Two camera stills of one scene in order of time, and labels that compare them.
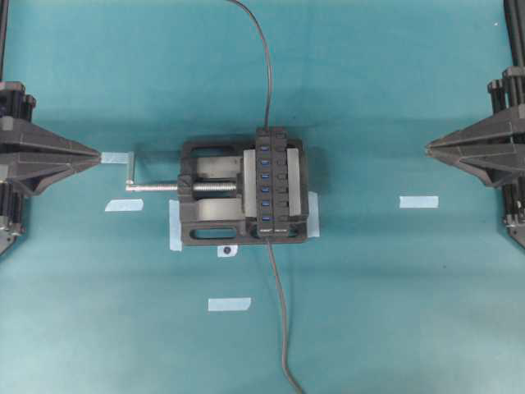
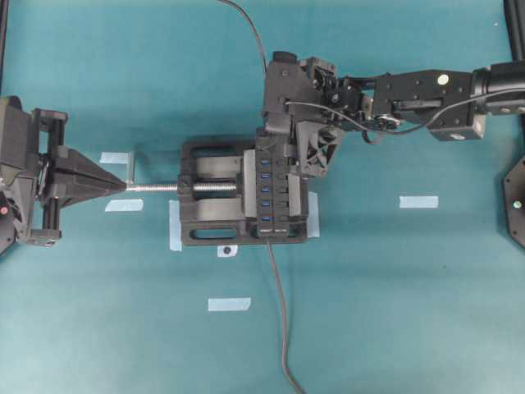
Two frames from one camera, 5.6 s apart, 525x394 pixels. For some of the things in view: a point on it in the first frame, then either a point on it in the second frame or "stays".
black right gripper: x=493 y=148 → x=325 y=107
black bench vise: x=217 y=194 stays
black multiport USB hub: x=272 y=182 stays
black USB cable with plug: x=269 y=60 → x=253 y=26
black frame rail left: x=4 y=5 stays
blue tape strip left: x=131 y=204 stays
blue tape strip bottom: x=229 y=304 stays
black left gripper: x=17 y=110 → x=61 y=175
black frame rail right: x=514 y=11 stays
